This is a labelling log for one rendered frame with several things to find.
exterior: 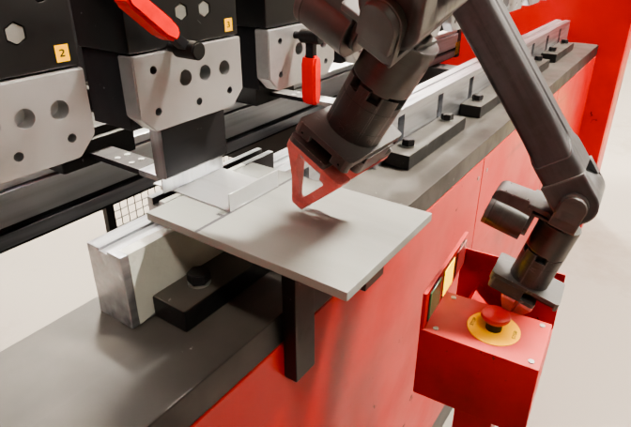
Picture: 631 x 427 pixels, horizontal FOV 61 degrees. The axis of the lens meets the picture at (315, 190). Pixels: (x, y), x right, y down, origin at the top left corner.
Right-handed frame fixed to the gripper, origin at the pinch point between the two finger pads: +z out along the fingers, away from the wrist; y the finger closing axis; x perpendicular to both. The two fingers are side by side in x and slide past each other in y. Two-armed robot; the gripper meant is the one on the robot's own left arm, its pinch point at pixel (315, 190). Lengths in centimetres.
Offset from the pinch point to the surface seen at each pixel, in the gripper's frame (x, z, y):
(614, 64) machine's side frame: 13, 17, -215
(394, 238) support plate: 9.6, -1.6, -0.9
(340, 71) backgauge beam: -34, 25, -71
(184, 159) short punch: -15.1, 7.8, 2.9
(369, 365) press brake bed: 17.9, 38.1, -20.8
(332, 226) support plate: 3.9, 1.6, 0.5
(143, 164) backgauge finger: -21.9, 15.6, 1.7
